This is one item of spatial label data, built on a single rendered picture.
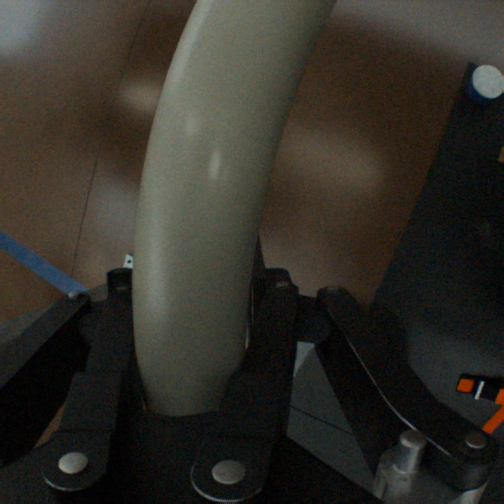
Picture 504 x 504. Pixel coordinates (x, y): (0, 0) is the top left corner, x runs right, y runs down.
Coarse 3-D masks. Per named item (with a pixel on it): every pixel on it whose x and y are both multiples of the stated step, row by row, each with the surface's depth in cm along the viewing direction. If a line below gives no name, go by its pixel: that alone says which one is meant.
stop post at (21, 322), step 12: (132, 264) 164; (96, 288) 141; (96, 300) 134; (36, 312) 113; (0, 324) 100; (12, 324) 103; (24, 324) 105; (0, 336) 96; (12, 336) 98; (0, 348) 94
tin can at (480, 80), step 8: (480, 72) 98; (488, 72) 97; (496, 72) 96; (472, 80) 100; (480, 80) 98; (488, 80) 97; (496, 80) 96; (472, 88) 103; (480, 88) 99; (488, 88) 98; (496, 88) 97; (472, 96) 108; (480, 96) 101; (488, 96) 98; (496, 96) 98; (480, 104) 110
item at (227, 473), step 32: (288, 288) 15; (256, 320) 13; (288, 320) 13; (256, 352) 11; (288, 352) 11; (256, 384) 9; (288, 384) 10; (224, 416) 7; (256, 416) 7; (288, 416) 11; (224, 448) 6; (256, 448) 6; (192, 480) 6; (224, 480) 5; (256, 480) 6
